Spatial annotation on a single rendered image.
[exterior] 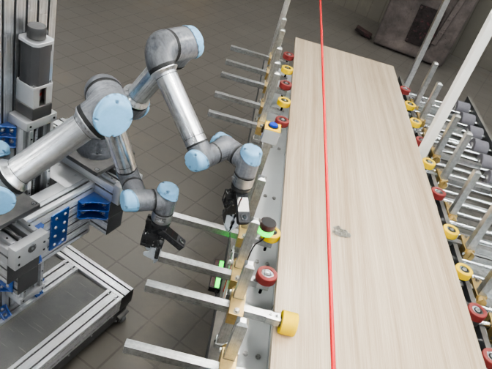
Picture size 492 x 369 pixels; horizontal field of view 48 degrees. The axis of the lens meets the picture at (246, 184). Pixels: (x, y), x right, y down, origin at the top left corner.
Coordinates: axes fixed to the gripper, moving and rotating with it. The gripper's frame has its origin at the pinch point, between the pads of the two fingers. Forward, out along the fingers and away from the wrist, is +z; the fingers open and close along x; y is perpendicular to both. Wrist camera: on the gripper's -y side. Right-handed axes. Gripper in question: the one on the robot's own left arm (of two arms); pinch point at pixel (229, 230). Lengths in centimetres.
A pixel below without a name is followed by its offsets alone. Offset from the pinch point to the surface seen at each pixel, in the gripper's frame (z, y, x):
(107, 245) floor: 102, 96, 28
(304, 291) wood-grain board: 12.2, -19.4, -28.6
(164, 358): 7, -49, 29
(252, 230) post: -4.7, -4.8, -6.8
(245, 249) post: 5.0, -4.7, -6.6
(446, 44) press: 67, 451, -418
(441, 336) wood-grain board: 12, -42, -77
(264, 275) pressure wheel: 11.8, -11.7, -14.3
